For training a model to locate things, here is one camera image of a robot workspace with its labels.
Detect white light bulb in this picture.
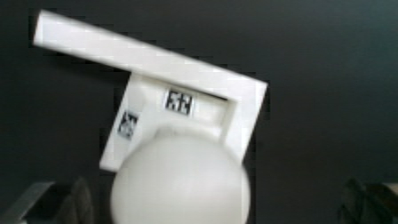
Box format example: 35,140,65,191
111,129,251,224

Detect white lamp base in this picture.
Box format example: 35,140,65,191
35,11,269,171

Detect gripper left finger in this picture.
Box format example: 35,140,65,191
6,177,97,224

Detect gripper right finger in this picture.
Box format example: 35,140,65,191
338,179,398,224

